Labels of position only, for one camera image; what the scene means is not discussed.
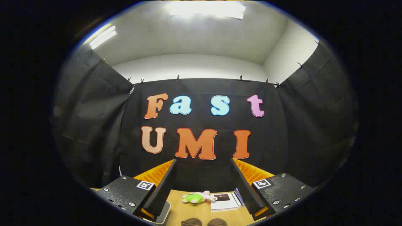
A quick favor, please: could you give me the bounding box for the narrow ceiling light panel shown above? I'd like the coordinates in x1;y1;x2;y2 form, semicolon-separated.
89;25;117;50

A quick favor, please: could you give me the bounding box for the grey fabric storage box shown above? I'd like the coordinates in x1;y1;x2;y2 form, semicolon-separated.
150;200;171;225

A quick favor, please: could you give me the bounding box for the white book with dark photo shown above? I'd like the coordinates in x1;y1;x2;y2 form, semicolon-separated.
210;192;242;211

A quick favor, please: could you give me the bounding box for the green and pink plush toy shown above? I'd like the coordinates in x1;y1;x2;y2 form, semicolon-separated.
182;191;217;204

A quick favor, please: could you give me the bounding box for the large ceiling light panel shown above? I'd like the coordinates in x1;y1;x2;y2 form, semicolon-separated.
170;0;246;20

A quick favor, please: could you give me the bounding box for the blue book with dark picture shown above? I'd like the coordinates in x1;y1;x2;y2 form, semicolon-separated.
234;188;245;206

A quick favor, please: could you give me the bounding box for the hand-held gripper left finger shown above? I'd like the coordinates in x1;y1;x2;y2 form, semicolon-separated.
94;159;177;222

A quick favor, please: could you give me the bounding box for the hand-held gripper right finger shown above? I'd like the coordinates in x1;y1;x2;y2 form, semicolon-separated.
231;158;316;221

